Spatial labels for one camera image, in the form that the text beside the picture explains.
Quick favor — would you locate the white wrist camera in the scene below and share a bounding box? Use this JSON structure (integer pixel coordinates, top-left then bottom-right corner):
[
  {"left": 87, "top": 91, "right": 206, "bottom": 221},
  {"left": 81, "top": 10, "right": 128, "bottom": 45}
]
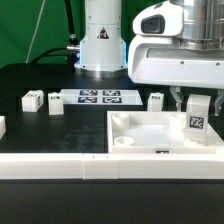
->
[{"left": 133, "top": 1, "right": 184, "bottom": 37}]

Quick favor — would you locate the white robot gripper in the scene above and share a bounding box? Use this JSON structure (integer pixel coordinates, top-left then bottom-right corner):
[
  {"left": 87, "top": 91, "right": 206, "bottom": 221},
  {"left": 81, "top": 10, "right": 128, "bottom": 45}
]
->
[{"left": 128, "top": 35, "right": 224, "bottom": 116}]

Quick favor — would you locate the white square tabletop part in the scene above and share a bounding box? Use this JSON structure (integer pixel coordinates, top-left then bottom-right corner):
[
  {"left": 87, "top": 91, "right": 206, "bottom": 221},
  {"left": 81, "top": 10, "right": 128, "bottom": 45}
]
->
[{"left": 107, "top": 111, "right": 224, "bottom": 154}]

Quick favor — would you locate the grey thin cable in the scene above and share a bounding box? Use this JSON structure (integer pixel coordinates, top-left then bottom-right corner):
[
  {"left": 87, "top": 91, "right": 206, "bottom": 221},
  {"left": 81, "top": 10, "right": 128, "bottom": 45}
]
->
[{"left": 25, "top": 0, "right": 48, "bottom": 64}]

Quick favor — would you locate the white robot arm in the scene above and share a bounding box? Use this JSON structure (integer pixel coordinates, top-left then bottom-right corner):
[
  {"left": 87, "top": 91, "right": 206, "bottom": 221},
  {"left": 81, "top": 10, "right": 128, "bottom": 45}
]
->
[{"left": 76, "top": 0, "right": 224, "bottom": 111}]

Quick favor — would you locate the white left fence piece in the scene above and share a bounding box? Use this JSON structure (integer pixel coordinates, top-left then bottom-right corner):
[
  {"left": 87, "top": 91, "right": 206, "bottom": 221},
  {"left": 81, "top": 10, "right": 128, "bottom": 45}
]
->
[{"left": 0, "top": 116, "right": 6, "bottom": 140}]

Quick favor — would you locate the white marker base plate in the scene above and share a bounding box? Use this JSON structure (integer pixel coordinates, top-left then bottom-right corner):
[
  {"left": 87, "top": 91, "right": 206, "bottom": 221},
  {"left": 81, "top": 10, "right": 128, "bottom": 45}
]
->
[{"left": 60, "top": 89, "right": 142, "bottom": 105}]

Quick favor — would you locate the white front fence rail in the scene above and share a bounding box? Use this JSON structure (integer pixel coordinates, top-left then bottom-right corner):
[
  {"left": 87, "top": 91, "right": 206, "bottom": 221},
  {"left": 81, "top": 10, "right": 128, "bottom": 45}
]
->
[{"left": 0, "top": 153, "right": 224, "bottom": 180}]

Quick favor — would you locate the black cable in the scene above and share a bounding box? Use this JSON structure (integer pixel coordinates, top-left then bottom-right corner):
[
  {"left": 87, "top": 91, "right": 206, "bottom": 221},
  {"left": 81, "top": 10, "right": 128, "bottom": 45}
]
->
[{"left": 30, "top": 0, "right": 80, "bottom": 64}]

